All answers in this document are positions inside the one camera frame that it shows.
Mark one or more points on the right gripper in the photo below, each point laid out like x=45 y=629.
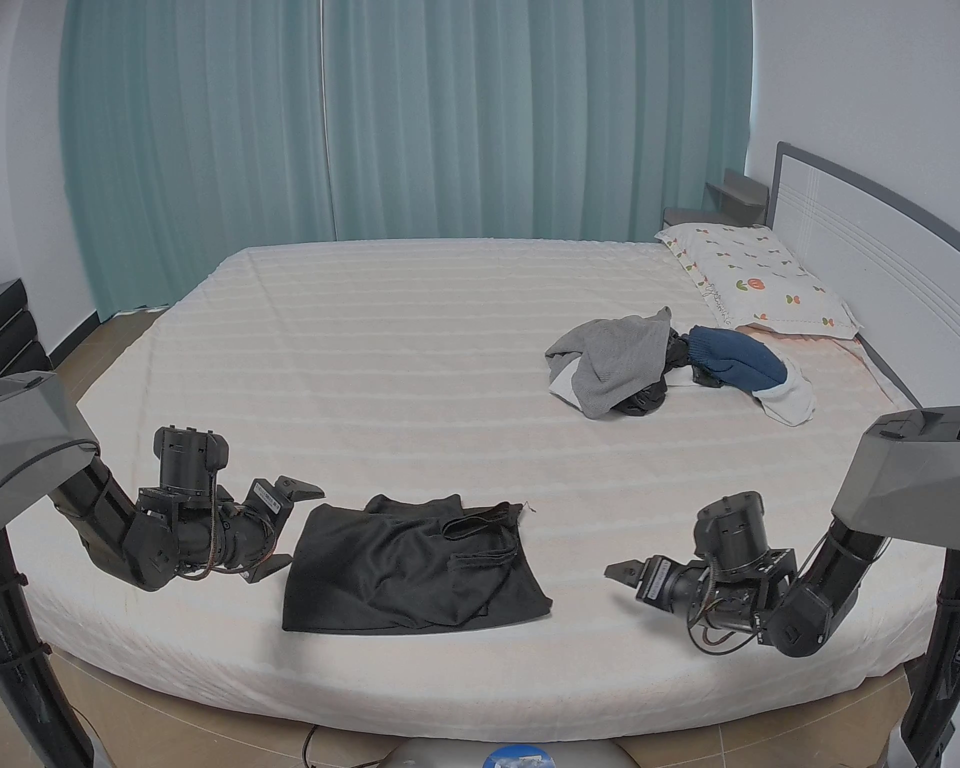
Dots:
x=671 y=585

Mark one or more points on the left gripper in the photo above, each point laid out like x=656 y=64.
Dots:
x=259 y=521

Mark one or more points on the black T-shirt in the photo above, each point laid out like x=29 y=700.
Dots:
x=375 y=577

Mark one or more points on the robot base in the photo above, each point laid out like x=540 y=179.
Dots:
x=450 y=754

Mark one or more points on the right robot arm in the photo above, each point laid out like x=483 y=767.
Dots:
x=900 y=480

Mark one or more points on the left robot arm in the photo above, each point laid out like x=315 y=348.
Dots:
x=30 y=435

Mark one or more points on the bed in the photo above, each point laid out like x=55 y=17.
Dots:
x=412 y=360

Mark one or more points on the pile of clothes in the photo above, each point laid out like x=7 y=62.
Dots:
x=615 y=360

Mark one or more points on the white printed pillow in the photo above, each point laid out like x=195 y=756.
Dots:
x=757 y=277

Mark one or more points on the black chest of drawers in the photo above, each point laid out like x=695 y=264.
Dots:
x=19 y=330

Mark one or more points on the blue-green curtain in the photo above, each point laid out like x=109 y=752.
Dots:
x=195 y=150
x=525 y=112

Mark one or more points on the grey bedside table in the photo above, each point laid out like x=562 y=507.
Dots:
x=731 y=195

